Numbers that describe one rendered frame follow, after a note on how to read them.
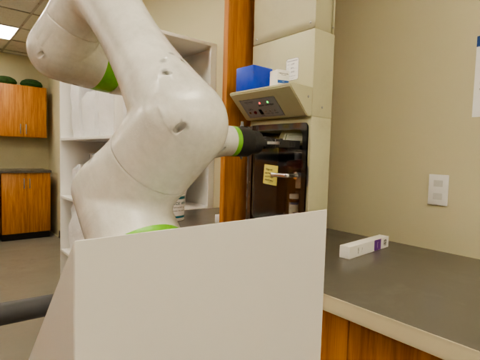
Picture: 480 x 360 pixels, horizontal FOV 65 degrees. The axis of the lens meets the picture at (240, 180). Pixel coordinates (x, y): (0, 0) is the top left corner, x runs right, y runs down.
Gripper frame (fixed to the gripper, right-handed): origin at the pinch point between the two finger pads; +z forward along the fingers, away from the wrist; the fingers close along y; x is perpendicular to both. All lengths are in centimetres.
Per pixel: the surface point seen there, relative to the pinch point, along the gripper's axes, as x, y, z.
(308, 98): -15.9, -4.5, 2.4
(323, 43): -35.6, -4.5, 9.7
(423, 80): -26, -23, 48
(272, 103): -14.5, 7.8, -2.4
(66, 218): 58, 219, -15
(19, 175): 41, 496, -1
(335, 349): 51, -37, -22
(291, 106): -13.1, -0.1, -0.8
